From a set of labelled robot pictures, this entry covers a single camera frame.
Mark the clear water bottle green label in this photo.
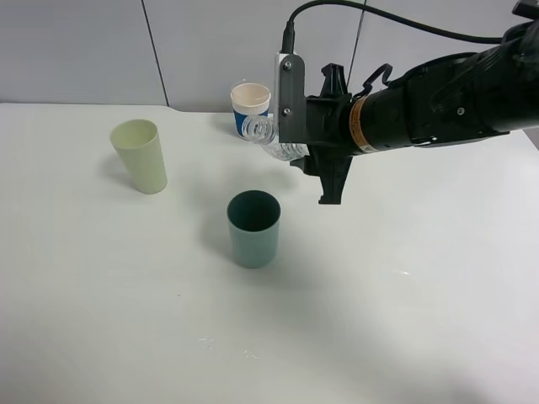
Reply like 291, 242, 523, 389
242, 115, 309, 162

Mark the black right camera cable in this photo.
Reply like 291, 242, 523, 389
280, 0, 506, 55

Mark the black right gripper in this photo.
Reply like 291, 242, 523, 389
290, 63, 358, 205

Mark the teal plastic cup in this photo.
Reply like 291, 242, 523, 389
227, 190, 281, 268

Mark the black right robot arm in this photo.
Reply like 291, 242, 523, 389
291, 21, 538, 205

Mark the blue sleeved paper cup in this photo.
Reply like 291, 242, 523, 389
230, 81, 271, 136

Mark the light green plastic cup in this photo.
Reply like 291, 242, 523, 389
109, 120, 168, 194

